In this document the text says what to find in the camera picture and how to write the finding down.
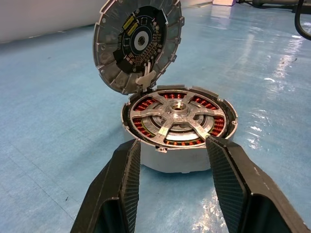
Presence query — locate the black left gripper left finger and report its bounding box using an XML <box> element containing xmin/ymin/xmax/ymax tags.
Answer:
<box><xmin>70</xmin><ymin>139</ymin><xmax>142</xmax><ymax>233</ymax></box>

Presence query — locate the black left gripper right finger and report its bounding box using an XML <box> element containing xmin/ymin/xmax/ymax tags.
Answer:
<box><xmin>205</xmin><ymin>135</ymin><xmax>311</xmax><ymax>233</ymax></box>

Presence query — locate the motor housing with copper windings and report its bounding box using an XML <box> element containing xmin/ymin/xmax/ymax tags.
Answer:
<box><xmin>121</xmin><ymin>84</ymin><xmax>239</xmax><ymax>174</ymax></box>

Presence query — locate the silver spoked rotor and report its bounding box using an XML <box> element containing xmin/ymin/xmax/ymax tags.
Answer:
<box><xmin>131</xmin><ymin>90</ymin><xmax>219</xmax><ymax>146</ymax></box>

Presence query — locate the round hinged motor lid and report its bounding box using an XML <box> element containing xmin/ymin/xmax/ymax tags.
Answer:
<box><xmin>93</xmin><ymin>0</ymin><xmax>183</xmax><ymax>96</ymax></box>

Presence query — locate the blue table cover sheet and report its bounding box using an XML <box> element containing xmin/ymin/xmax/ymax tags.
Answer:
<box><xmin>0</xmin><ymin>4</ymin><xmax>311</xmax><ymax>233</ymax></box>

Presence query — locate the dark background equipment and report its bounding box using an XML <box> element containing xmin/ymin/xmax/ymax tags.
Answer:
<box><xmin>237</xmin><ymin>0</ymin><xmax>298</xmax><ymax>12</ymax></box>

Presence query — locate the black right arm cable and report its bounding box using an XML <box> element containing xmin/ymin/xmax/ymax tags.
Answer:
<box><xmin>294</xmin><ymin>0</ymin><xmax>311</xmax><ymax>41</ymax></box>

